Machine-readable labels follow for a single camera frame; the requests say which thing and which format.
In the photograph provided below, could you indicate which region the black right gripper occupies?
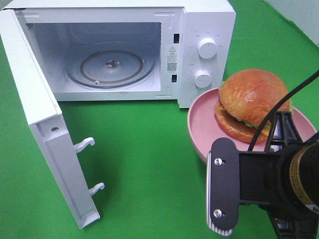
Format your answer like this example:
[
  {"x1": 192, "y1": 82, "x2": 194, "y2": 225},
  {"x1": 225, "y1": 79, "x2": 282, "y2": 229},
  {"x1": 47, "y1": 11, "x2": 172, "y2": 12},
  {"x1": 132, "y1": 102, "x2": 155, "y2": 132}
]
[{"x1": 240, "y1": 111, "x2": 319, "y2": 239}]

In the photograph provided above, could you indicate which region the black camera cable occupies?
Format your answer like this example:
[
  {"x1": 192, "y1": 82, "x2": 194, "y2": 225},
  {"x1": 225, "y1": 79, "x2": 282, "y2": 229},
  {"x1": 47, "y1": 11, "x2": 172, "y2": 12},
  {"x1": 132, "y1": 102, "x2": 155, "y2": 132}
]
[{"x1": 247, "y1": 69, "x2": 319, "y2": 152}]

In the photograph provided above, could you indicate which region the glass turntable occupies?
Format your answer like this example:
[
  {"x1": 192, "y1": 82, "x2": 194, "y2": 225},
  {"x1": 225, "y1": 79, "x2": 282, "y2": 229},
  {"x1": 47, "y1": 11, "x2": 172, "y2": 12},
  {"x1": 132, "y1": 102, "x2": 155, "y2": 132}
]
[{"x1": 65, "y1": 41, "x2": 160, "y2": 89}]

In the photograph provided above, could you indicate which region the white upper power knob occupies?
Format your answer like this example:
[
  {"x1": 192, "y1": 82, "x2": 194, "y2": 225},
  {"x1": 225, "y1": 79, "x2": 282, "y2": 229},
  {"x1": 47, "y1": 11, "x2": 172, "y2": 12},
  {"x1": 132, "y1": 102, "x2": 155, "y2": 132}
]
[{"x1": 197, "y1": 37, "x2": 217, "y2": 59}]

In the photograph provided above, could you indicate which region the green tablecloth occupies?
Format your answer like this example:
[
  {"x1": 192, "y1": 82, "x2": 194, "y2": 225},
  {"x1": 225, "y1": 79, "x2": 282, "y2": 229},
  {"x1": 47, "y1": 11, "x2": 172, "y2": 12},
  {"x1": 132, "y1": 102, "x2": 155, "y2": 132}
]
[{"x1": 0, "y1": 0, "x2": 319, "y2": 239}]

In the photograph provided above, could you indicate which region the pink plate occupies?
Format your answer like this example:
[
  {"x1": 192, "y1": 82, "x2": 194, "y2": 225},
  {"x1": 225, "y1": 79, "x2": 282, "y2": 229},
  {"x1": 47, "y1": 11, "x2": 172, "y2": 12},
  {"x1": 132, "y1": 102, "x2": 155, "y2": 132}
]
[{"x1": 187, "y1": 88, "x2": 317, "y2": 164}]

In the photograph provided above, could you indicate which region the burger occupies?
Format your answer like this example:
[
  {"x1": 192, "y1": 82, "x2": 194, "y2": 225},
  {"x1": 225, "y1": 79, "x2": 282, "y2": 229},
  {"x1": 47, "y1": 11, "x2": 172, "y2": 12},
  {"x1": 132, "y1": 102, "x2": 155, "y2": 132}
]
[{"x1": 214, "y1": 68, "x2": 289, "y2": 143}]

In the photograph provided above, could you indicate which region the white microwave door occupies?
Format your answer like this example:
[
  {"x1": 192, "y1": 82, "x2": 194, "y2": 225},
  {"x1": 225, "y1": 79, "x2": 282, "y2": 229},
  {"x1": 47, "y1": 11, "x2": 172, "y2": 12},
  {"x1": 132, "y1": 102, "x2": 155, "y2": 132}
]
[{"x1": 0, "y1": 9, "x2": 105, "y2": 228}]

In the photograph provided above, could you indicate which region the white microwave oven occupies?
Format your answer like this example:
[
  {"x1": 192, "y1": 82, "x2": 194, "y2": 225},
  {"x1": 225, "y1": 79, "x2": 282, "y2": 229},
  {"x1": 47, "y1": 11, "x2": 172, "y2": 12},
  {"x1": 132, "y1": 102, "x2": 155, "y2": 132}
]
[{"x1": 0, "y1": 0, "x2": 236, "y2": 108}]

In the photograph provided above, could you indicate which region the white lower timer knob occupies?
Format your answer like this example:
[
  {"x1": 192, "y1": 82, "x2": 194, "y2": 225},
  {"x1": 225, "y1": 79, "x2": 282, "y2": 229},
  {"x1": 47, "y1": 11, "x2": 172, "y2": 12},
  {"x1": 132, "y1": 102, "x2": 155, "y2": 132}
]
[{"x1": 194, "y1": 70, "x2": 212, "y2": 88}]

